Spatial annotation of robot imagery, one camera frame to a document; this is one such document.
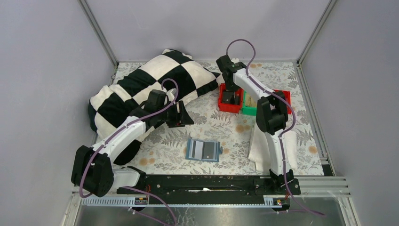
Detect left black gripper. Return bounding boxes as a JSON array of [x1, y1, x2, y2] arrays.
[[156, 100, 194, 128]]

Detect blue card holder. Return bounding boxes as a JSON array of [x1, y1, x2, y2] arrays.
[[185, 138, 223, 162]]

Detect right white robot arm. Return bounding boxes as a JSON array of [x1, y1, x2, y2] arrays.
[[216, 55, 295, 195]]

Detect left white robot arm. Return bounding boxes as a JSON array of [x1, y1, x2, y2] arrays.
[[71, 90, 194, 198]]

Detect black cards in bin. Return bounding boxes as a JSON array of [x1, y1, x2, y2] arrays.
[[221, 90, 240, 105]]

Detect gold cards in bin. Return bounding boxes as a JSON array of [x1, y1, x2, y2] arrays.
[[244, 93, 257, 108]]

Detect left red plastic bin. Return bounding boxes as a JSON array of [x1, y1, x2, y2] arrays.
[[218, 83, 243, 113]]

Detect red plastic bin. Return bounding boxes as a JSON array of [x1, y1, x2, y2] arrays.
[[274, 89, 292, 115], [218, 83, 243, 113]]

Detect green plastic bin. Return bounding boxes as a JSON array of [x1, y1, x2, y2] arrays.
[[241, 91, 257, 116]]

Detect black white checkered pillow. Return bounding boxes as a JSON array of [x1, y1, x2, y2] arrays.
[[88, 49, 223, 165]]

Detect floral table cloth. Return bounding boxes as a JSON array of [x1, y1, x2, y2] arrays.
[[129, 62, 324, 176]]

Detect right red plastic bin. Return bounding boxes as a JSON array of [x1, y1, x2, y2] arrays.
[[274, 89, 292, 115]]

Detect white folded towel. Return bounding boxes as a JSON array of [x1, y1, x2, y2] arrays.
[[248, 124, 298, 175]]

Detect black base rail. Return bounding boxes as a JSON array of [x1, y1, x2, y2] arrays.
[[135, 174, 301, 202]]

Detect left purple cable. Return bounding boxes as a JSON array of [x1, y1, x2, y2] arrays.
[[79, 78, 180, 199]]

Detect grey slotted cable duct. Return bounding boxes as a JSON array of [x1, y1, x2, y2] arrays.
[[82, 196, 290, 210]]

